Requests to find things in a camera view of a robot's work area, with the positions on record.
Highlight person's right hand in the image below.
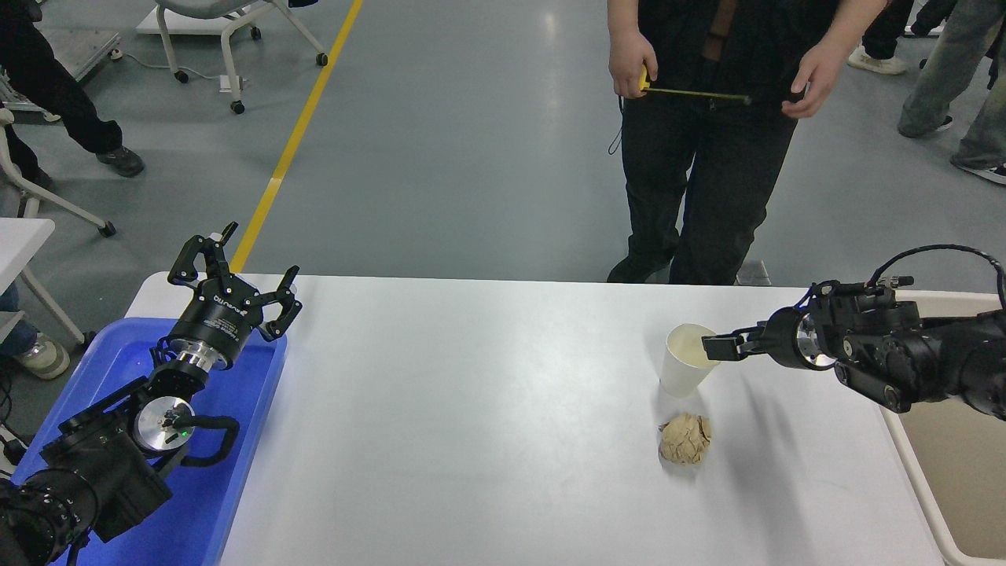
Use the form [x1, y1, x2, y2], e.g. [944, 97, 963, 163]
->
[609, 30, 659, 99]

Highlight person in grey jeans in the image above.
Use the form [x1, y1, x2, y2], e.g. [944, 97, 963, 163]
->
[898, 0, 1006, 186]

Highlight white paper cup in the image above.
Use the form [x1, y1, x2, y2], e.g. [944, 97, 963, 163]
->
[659, 323, 722, 398]

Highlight white chair on casters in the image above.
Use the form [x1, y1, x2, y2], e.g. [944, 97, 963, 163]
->
[153, 0, 329, 115]

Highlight flat white floor board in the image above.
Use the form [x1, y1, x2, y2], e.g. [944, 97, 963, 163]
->
[135, 6, 264, 36]

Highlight yellow tape measure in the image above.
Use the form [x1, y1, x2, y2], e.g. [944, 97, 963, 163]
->
[608, 67, 751, 156]

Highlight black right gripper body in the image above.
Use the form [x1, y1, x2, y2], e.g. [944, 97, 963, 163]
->
[761, 307, 802, 370]

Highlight small white side table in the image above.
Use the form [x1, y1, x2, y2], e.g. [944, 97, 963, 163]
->
[0, 218, 97, 351]

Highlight person's left hand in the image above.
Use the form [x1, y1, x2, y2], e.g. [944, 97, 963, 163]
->
[782, 39, 850, 120]

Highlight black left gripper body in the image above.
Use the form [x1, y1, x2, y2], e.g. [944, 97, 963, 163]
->
[174, 275, 265, 364]

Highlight large pale plastic bin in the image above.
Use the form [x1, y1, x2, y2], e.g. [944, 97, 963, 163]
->
[880, 291, 1006, 566]

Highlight person in black trousers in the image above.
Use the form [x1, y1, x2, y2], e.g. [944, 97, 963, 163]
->
[0, 0, 146, 189]

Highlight white chair leg with caster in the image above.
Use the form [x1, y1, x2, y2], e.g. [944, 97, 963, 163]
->
[0, 108, 117, 238]

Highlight blue plastic tray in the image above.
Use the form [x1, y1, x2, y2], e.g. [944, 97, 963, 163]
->
[12, 317, 288, 566]

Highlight grey platform cart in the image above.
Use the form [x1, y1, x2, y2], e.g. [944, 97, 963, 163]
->
[0, 30, 123, 123]

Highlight person with tape measure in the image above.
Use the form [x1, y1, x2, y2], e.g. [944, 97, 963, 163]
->
[607, 0, 889, 285]

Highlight seated person with pale shoe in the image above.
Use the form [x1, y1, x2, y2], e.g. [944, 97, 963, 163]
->
[0, 283, 72, 380]

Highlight crumpled tan paper ball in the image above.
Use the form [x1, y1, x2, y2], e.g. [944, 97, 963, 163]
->
[659, 413, 713, 465]

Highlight black floor cable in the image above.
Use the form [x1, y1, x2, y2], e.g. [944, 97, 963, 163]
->
[0, 369, 28, 472]

